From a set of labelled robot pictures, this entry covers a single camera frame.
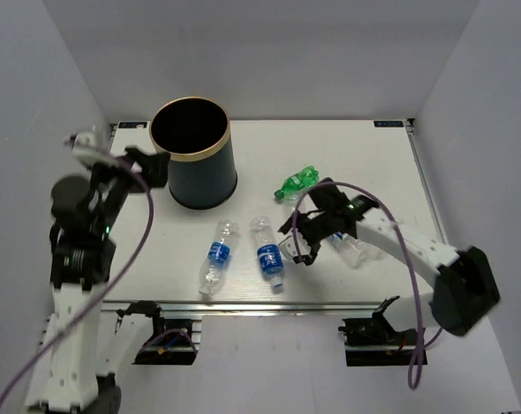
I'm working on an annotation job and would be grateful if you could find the aluminium front table rail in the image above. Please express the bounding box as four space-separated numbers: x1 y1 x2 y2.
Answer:
60 299 434 318

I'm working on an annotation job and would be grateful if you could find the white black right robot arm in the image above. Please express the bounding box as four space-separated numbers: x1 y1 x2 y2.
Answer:
278 179 500 344

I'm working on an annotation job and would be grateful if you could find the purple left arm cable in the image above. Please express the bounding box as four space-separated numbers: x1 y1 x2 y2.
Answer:
0 148 199 414

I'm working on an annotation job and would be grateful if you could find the blue logo sticker right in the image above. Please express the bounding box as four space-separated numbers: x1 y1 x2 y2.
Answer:
373 120 404 128

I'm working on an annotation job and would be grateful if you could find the clear bottle green-blue label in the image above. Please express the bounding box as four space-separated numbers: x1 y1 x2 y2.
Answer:
326 232 386 269

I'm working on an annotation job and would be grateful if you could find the green Sprite bottle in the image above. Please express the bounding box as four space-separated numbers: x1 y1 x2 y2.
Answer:
274 166 319 202

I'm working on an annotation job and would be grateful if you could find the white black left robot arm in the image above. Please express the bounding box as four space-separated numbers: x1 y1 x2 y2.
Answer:
28 147 170 413

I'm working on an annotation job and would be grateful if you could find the clear bottle dark blue label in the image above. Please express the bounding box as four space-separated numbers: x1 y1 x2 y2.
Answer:
249 216 284 292

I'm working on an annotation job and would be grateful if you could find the aluminium table rail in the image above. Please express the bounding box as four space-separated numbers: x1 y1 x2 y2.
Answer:
406 118 464 294
60 299 434 318

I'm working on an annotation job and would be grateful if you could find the aluminium right table rail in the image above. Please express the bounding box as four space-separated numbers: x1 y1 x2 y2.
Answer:
406 118 464 294

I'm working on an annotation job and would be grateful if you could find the blue logo sticker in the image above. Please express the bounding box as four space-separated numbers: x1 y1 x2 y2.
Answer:
117 122 148 129
373 120 404 128

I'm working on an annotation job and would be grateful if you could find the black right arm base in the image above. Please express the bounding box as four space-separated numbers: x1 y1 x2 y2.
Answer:
338 318 417 367

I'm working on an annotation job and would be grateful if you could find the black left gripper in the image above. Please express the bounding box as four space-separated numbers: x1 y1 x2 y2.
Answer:
86 145 171 233

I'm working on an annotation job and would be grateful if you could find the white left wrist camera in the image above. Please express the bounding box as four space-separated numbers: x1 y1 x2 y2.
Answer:
64 130 112 168

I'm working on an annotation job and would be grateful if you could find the dark bin with gold rim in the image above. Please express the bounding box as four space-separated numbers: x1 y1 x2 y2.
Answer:
149 97 238 210

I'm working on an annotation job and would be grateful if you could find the crushed Aquarius bottle blue label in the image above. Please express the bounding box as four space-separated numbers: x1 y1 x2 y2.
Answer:
198 220 240 298

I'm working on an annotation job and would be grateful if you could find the blue logo sticker left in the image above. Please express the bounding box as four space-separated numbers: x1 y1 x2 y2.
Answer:
117 122 148 129

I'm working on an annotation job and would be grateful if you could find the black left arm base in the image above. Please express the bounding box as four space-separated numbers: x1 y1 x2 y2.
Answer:
134 318 202 366

